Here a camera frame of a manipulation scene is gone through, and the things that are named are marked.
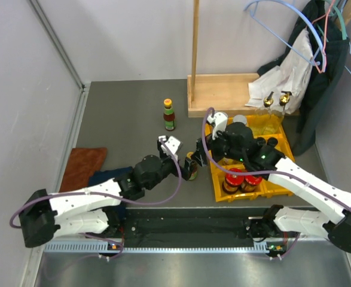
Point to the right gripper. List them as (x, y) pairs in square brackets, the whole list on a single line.
[(200, 155)]

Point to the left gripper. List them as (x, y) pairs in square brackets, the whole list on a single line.
[(177, 171)]

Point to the green bottle gold pourer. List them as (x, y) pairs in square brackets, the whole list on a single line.
[(194, 167)]

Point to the red lid jar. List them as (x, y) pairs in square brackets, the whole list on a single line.
[(232, 183), (250, 183)]

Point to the red sauce bottle yellow cap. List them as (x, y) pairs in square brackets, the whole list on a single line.
[(169, 115)]

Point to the black cap spice jar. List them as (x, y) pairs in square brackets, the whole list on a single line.
[(273, 142), (261, 141)]

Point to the clear bottle gold pourer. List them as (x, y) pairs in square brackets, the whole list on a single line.
[(265, 113)]

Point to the black cap spice jar back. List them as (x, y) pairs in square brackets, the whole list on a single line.
[(273, 142)]

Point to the clear bottle red label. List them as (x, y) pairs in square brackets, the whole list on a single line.
[(279, 113)]

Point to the small brown cap bottle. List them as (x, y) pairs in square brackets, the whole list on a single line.
[(227, 161)]

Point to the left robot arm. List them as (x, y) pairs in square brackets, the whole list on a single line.
[(93, 210)]

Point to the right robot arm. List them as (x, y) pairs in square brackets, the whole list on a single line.
[(331, 218)]

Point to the yellow bin middle left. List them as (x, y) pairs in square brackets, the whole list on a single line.
[(215, 167)]

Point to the yellow bin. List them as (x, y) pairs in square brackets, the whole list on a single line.
[(215, 167), (251, 118), (209, 126), (271, 190), (218, 178), (283, 146)]

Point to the yellow bin front left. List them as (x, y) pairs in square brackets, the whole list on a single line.
[(218, 178)]

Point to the yellow bin back left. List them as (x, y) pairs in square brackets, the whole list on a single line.
[(209, 126)]

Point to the yellow bin back right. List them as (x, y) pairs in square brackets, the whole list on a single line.
[(251, 118)]

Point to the yellow bin front right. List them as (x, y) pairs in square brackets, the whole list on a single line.
[(271, 190)]

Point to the yellow bin middle right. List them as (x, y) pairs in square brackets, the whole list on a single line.
[(283, 146)]

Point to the navy blue cloth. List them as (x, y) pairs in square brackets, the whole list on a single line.
[(101, 176)]

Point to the brown orange cloth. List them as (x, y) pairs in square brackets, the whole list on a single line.
[(81, 165)]

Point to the white crumpled cloth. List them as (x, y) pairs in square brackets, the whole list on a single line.
[(293, 75)]

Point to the wooden pole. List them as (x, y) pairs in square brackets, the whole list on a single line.
[(195, 45)]

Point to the dark green jacket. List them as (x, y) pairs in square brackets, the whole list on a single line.
[(321, 86)]

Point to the green clothes hanger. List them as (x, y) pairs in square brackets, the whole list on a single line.
[(333, 7)]

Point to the pink clothes hanger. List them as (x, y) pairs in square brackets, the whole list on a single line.
[(324, 59)]

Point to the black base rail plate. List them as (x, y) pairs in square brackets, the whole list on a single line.
[(190, 231)]

